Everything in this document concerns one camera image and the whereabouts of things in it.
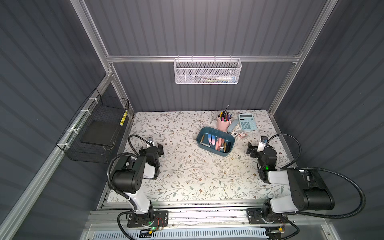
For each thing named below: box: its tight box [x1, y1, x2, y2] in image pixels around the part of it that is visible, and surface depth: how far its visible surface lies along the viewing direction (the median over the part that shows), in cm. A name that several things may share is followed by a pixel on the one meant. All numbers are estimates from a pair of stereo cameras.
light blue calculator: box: [238, 113, 258, 131], surface depth 114 cm
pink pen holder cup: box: [216, 114, 232, 133], surface depth 107 cm
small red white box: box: [238, 132, 248, 139], surface depth 107 cm
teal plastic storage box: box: [196, 126, 214, 153], surface depth 102 cm
